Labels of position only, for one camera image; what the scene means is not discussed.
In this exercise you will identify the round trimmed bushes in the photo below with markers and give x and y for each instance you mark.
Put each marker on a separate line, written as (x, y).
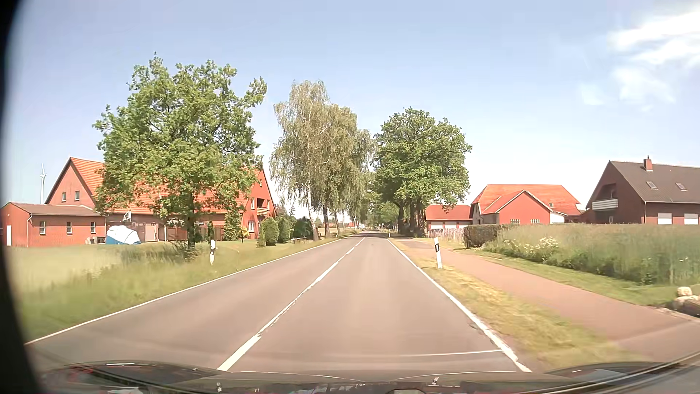
(276, 230)

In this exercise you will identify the dark brick house brown roof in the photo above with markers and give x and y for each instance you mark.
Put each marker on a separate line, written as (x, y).
(651, 194)

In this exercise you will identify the large red brick farmhouse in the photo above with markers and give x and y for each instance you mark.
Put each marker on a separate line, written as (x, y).
(76, 183)

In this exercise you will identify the pale boulders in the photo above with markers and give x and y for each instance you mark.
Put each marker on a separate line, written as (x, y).
(686, 301)

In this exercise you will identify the low red brick outbuilding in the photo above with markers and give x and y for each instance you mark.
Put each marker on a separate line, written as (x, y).
(52, 224)

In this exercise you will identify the wide grass verge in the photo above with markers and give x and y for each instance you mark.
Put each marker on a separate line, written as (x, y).
(109, 284)

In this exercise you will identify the white marker post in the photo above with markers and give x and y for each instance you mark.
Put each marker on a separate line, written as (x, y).
(212, 251)
(437, 253)

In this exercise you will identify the car's own bonnet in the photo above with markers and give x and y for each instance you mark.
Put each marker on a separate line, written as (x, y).
(164, 377)

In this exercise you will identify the dry grass verge strip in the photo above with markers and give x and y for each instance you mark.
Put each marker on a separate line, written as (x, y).
(492, 306)

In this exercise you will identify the tall grass field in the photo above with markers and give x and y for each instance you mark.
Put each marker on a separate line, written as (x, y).
(612, 251)

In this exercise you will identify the wooden picket fence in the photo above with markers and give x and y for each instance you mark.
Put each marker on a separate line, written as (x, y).
(445, 235)

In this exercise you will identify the grey asphalt road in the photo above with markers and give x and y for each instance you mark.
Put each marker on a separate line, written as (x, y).
(361, 306)

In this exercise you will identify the red paved cycle path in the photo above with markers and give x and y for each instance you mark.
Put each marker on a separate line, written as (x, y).
(547, 298)

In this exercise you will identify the blue white tent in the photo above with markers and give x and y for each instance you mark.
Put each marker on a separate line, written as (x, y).
(122, 236)

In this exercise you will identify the large oak tree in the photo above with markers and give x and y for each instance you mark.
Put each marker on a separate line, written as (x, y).
(180, 142)

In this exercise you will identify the red brick house orange roof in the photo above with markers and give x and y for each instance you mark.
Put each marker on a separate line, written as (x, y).
(525, 207)

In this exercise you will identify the row of trees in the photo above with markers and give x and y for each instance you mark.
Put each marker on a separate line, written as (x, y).
(418, 164)

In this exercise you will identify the road markings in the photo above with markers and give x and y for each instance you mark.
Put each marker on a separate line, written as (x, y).
(240, 352)

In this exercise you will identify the weeping birch tree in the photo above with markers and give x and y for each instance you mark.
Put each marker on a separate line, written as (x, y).
(320, 148)

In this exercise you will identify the red garage building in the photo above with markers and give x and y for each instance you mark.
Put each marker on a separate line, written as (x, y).
(447, 216)

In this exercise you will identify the wind turbine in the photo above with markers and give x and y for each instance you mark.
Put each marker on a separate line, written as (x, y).
(42, 183)

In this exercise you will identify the trimmed green hedge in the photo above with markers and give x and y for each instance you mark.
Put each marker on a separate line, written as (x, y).
(481, 235)

